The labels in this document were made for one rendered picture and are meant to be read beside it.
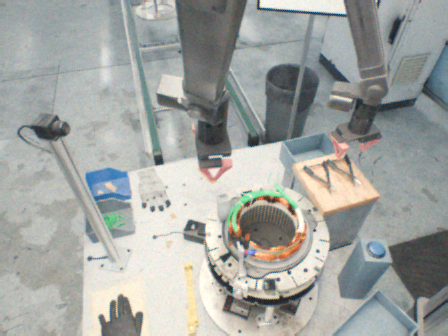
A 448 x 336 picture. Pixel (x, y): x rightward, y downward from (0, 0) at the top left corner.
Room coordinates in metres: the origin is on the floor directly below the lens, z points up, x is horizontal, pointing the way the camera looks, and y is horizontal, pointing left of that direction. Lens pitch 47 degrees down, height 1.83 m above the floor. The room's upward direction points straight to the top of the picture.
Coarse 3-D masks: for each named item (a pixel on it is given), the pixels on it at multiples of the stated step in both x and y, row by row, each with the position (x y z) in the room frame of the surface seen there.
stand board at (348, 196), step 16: (320, 160) 0.74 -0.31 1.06; (304, 176) 0.67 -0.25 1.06; (320, 176) 0.67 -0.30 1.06; (336, 176) 0.67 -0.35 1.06; (320, 192) 0.61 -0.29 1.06; (336, 192) 0.61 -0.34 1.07; (352, 192) 0.61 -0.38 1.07; (368, 192) 0.61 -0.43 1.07; (320, 208) 0.55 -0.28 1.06; (336, 208) 0.55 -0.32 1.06
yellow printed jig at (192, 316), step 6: (186, 264) 0.50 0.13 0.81; (186, 270) 0.49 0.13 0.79; (186, 276) 0.47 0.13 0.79; (186, 282) 0.45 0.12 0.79; (192, 282) 0.45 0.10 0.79; (192, 288) 0.43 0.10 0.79; (192, 294) 0.41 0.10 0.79; (192, 300) 0.39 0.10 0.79; (192, 306) 0.37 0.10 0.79; (192, 312) 0.35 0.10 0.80; (192, 318) 0.34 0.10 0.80; (192, 324) 0.32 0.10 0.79; (198, 324) 0.32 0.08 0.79; (192, 330) 0.30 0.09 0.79
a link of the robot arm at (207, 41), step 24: (192, 0) 0.18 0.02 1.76; (216, 0) 0.18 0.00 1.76; (240, 0) 0.23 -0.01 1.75; (192, 24) 0.27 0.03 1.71; (216, 24) 0.26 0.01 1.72; (240, 24) 0.27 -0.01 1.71; (192, 48) 0.30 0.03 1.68; (216, 48) 0.28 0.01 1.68; (192, 72) 0.34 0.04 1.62; (216, 72) 0.32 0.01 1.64; (192, 96) 0.39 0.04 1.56; (216, 96) 0.37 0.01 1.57
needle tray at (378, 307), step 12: (372, 300) 0.30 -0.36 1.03; (384, 300) 0.29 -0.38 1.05; (360, 312) 0.28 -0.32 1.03; (372, 312) 0.28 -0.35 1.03; (384, 312) 0.28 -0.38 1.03; (396, 312) 0.27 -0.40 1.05; (348, 324) 0.25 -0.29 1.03; (360, 324) 0.25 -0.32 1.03; (372, 324) 0.25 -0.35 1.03; (384, 324) 0.25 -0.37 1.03; (396, 324) 0.25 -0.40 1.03; (408, 324) 0.24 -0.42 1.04
